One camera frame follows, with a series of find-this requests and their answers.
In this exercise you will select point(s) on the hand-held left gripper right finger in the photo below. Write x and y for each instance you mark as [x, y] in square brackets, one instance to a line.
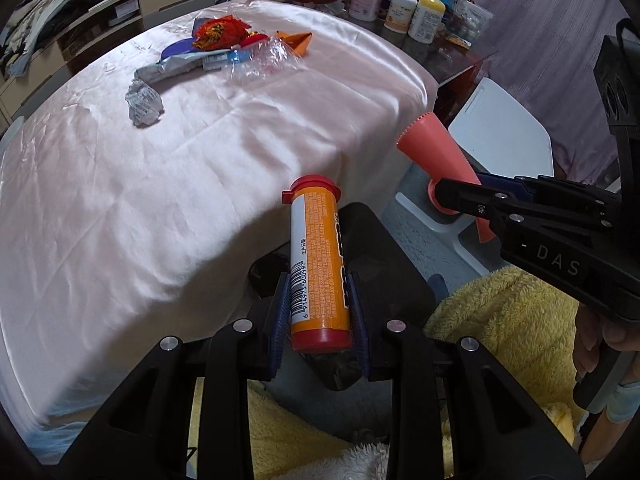
[359, 330]

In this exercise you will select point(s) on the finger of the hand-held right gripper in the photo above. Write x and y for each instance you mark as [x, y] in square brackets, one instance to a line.
[565, 192]
[465, 195]

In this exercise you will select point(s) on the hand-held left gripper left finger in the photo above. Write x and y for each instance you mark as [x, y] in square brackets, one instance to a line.
[280, 330]

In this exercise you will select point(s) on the dark trash bin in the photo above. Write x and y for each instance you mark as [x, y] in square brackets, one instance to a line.
[390, 270]

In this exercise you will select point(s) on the orange tube with red cap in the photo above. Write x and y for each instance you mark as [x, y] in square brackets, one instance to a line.
[315, 260]

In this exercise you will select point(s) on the orange foil wrapper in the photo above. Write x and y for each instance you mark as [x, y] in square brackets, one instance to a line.
[295, 42]

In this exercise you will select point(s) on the clear plastic wrapper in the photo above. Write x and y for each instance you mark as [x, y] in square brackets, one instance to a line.
[270, 60]

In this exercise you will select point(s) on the small red packet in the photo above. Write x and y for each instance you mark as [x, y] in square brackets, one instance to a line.
[257, 40]

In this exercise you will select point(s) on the person's right forearm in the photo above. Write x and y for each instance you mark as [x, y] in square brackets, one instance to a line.
[622, 405]

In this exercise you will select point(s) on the person's right hand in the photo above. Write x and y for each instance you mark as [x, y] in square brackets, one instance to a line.
[585, 340]

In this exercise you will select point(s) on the grey plastic storage box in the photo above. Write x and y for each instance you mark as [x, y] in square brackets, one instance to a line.
[415, 205]

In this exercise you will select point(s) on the white storage box lid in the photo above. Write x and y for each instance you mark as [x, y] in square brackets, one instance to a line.
[505, 130]

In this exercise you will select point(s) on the yellow fluffy blanket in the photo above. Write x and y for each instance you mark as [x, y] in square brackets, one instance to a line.
[505, 320]

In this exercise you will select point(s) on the red box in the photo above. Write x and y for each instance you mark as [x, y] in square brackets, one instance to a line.
[452, 97]

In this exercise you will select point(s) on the white fleece cloth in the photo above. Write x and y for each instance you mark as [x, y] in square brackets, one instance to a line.
[365, 462]

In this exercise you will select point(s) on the dark glass side table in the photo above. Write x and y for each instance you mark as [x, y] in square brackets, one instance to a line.
[445, 57]

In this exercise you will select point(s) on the purple curtain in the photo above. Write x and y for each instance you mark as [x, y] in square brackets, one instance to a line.
[550, 35]

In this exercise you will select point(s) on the pink satin cloth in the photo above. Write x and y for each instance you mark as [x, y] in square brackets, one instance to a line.
[175, 200]

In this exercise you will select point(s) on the clear plastic container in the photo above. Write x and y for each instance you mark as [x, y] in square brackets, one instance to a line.
[470, 22]

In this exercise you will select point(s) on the white bottle with orange label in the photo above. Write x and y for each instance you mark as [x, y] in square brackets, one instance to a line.
[400, 15]

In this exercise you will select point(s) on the light blue cloth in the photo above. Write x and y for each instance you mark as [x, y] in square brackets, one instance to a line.
[55, 430]

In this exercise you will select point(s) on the silver foil wrapper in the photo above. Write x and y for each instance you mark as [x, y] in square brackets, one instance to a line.
[170, 69]

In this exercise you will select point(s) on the beige drawer cabinet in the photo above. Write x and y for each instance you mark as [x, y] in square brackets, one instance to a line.
[150, 5]

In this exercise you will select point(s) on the pile of clothes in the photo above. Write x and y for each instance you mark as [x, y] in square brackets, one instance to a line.
[30, 35]

